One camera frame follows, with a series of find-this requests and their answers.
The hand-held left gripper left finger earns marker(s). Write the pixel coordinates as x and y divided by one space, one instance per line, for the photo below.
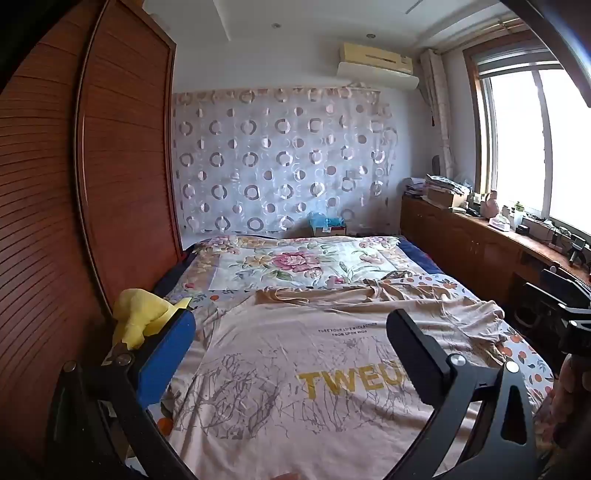
166 355

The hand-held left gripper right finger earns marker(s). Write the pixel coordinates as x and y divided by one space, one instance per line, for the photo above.
418 350

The beige printed t-shirt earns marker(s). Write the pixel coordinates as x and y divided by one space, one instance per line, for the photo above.
277 350

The yellow plush toy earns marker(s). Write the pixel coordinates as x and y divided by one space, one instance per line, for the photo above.
138 314

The black chair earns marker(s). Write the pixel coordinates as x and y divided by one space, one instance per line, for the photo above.
540 290

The orange-print white bed sheet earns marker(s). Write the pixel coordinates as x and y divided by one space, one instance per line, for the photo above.
521 355

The white box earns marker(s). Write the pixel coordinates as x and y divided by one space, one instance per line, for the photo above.
538 228

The long wooden cabinet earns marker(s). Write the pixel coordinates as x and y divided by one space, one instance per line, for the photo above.
461 244

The floral blanket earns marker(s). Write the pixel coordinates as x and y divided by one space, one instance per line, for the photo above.
295 263

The pink figurine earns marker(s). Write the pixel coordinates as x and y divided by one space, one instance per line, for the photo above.
489 205

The cardboard box with blue packs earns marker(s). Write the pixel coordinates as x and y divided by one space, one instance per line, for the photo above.
325 226

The stack of papers and boxes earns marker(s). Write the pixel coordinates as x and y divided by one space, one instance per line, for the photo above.
443 191

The wooden slatted wardrobe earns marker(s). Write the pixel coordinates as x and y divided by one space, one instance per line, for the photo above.
124 161

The window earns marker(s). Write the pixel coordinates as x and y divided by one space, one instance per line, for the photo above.
517 138

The circle-patterned sheer curtain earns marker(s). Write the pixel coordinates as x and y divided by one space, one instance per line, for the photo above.
277 161

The tied-back window curtain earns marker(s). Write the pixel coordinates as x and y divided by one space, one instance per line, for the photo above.
438 115

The wall air conditioner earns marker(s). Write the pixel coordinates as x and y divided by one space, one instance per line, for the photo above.
374 60

